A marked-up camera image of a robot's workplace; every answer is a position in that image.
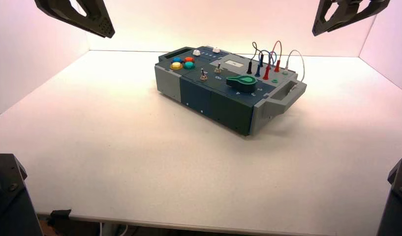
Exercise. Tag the yellow round push button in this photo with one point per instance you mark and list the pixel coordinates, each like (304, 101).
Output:
(176, 65)

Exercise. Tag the blue round push button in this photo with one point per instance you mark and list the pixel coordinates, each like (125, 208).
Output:
(177, 60)

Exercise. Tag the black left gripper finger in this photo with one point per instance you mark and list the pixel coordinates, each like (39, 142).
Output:
(101, 19)
(60, 15)

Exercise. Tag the black table clamp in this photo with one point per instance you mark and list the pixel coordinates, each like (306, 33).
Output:
(59, 217)

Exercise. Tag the teal round push button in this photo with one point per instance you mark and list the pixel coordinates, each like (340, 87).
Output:
(189, 65)

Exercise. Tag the orange round push button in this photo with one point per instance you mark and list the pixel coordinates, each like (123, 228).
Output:
(189, 59)

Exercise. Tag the white banana plug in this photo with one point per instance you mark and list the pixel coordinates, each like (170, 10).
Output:
(286, 66)

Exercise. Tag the grey and blue task box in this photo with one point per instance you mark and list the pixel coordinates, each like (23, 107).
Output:
(217, 97)

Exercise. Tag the metal toggle switch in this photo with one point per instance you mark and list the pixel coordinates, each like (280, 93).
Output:
(203, 77)
(217, 69)

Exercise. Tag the black banana plug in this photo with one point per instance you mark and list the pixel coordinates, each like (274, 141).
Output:
(249, 67)

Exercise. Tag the white square keycap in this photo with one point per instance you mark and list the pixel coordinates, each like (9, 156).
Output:
(216, 50)
(196, 52)

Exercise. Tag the green rotary knob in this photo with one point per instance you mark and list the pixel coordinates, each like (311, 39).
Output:
(242, 83)

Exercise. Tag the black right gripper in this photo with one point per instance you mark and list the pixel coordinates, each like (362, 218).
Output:
(347, 6)

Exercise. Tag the red banana plug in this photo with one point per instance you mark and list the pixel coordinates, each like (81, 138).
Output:
(266, 73)
(277, 66)

